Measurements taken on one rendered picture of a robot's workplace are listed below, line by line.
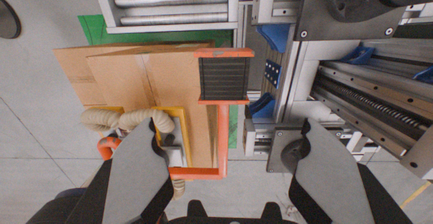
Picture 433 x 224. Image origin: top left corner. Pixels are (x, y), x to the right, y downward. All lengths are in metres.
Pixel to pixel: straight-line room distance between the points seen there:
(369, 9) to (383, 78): 0.15
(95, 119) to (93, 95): 0.88
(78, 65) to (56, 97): 1.28
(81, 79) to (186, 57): 0.95
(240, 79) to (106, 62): 0.50
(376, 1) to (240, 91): 0.27
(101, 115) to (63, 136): 2.52
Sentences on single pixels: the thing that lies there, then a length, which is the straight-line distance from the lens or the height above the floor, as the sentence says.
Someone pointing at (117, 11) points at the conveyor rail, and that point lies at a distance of 1.04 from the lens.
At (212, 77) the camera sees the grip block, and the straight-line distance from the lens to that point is 0.21.
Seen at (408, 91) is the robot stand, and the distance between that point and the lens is 0.43.
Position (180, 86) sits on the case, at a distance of 0.52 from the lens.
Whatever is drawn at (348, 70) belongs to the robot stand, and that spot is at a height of 1.02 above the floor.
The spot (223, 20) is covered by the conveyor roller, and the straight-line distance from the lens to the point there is 0.86.
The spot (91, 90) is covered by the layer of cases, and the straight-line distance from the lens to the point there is 1.31.
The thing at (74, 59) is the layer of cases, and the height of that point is 0.54.
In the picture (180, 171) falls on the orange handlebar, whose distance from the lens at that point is 0.40.
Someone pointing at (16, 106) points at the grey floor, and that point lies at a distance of 3.06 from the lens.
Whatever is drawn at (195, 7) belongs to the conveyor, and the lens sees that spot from 0.94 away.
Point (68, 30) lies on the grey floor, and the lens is 2.03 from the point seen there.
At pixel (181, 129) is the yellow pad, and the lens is 0.45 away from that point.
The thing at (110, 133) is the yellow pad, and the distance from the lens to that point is 0.56.
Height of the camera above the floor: 1.41
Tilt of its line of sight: 63 degrees down
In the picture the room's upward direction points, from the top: 176 degrees counter-clockwise
